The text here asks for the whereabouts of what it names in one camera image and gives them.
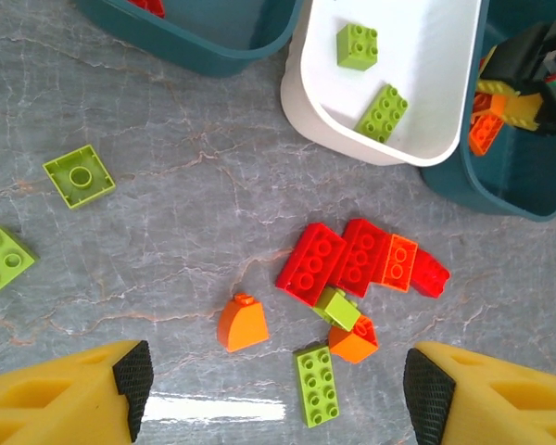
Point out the long green lego brick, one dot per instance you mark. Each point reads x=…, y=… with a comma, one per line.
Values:
x=317, y=387

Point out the orange sloped lego brick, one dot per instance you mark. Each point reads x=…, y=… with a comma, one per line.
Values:
x=496, y=106

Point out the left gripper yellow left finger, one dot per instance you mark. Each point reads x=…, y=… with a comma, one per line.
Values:
x=51, y=403

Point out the teal plastic container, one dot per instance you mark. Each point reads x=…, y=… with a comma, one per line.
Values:
x=213, y=51
x=514, y=185

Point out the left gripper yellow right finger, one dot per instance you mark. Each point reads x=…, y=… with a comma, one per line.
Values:
x=505, y=408

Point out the green square lego brick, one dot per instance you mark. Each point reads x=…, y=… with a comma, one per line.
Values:
x=357, y=48
x=79, y=178
x=340, y=313
x=2, y=262

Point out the short orange lego brick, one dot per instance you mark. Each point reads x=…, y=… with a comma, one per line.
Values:
x=400, y=263

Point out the short red lego brick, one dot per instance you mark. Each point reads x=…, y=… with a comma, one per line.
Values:
x=430, y=275

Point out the orange curved lego brick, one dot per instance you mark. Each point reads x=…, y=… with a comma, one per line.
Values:
x=241, y=326
x=352, y=345

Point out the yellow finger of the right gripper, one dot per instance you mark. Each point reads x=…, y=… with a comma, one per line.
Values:
x=521, y=112
x=496, y=87

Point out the white plastic container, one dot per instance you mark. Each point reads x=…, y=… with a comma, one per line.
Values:
x=421, y=69

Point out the long red lego brick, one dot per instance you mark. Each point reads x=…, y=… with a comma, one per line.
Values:
x=311, y=264
x=148, y=7
x=361, y=252

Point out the medium green lego brick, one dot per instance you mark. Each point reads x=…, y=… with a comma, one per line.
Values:
x=382, y=113

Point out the long orange lego brick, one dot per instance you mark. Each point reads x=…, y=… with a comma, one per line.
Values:
x=484, y=134

